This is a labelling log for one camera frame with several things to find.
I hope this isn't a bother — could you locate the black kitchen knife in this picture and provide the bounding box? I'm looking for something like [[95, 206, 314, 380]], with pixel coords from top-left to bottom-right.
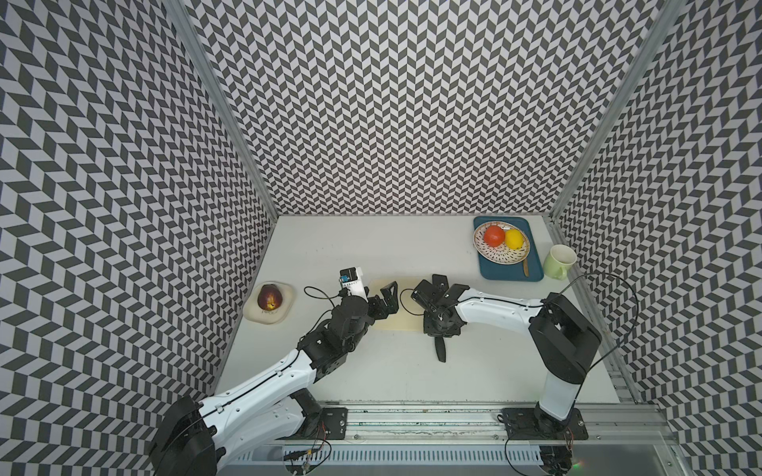
[[435, 336, 446, 363]]

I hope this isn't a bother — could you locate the cream plastic cutting board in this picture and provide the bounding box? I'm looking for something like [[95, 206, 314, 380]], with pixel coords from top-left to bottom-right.
[[369, 277, 424, 333]]

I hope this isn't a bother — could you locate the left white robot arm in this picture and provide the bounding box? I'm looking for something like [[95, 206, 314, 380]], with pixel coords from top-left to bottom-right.
[[148, 281, 399, 475]]

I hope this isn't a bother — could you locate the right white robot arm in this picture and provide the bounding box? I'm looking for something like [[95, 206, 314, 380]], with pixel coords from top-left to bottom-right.
[[411, 275, 602, 426]]

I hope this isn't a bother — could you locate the dark red apple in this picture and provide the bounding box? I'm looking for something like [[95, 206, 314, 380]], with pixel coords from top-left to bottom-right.
[[256, 284, 284, 311]]

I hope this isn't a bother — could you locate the teal rectangular tray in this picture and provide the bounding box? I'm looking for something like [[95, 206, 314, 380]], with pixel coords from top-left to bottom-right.
[[473, 216, 544, 283]]

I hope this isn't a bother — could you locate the patterned round plate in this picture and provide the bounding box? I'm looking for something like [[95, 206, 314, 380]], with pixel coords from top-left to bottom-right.
[[473, 221, 532, 266]]

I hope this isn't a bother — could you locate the red tomato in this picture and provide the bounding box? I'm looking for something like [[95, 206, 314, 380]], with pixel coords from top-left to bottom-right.
[[482, 225, 505, 248]]

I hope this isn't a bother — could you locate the cream small dish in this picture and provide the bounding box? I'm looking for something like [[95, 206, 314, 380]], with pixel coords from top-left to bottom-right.
[[242, 282, 296, 325]]

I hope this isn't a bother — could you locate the yellow lemon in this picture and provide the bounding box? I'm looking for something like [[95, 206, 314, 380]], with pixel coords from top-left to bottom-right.
[[504, 228, 525, 250]]

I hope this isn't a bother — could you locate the light green mug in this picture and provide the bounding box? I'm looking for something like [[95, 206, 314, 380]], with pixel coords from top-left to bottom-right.
[[543, 244, 577, 280]]

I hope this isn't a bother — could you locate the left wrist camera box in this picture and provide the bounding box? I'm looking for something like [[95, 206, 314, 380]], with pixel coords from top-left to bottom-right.
[[339, 267, 367, 299]]

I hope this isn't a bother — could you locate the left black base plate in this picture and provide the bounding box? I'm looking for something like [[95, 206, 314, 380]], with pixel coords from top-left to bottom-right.
[[293, 407, 348, 440]]

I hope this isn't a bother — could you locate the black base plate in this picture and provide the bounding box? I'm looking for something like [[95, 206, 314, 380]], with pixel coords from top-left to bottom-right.
[[293, 407, 348, 440], [498, 406, 589, 441]]

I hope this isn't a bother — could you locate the aluminium front rail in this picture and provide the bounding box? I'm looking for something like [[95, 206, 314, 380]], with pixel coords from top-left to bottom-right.
[[244, 403, 678, 448]]

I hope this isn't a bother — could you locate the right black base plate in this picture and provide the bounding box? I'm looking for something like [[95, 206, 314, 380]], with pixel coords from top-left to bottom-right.
[[498, 406, 589, 441]]

